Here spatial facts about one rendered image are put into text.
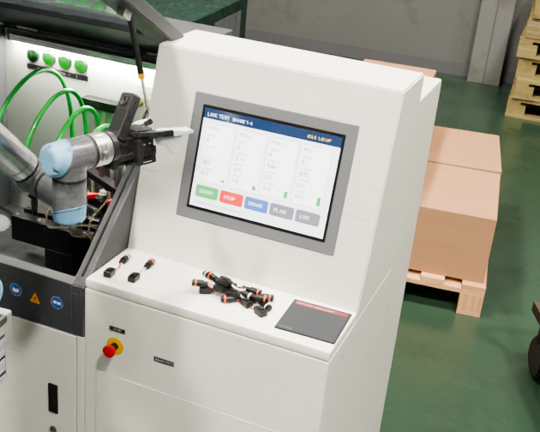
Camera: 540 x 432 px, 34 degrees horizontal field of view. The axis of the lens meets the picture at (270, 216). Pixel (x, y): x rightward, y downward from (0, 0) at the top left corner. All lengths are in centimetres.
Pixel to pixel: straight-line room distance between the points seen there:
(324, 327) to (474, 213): 215
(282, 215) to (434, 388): 170
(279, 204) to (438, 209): 201
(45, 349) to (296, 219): 82
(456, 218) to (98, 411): 225
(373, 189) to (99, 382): 94
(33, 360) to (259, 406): 71
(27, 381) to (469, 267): 240
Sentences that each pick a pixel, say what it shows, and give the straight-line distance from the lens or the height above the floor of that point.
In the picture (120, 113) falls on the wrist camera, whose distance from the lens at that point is 203.
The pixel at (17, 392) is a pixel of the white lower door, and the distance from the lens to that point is 276.
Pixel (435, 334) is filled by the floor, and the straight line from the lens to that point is 424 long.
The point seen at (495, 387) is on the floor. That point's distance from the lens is 397.
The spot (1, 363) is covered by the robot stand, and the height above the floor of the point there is 87.
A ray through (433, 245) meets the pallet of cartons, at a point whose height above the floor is 32.
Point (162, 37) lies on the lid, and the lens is 250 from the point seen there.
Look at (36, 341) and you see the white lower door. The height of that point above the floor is 73.
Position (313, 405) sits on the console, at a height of 82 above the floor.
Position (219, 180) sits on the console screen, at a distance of 241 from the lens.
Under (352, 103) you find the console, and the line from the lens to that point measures 227.
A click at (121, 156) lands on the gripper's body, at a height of 142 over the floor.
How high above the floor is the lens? 215
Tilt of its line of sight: 25 degrees down
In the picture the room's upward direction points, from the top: 6 degrees clockwise
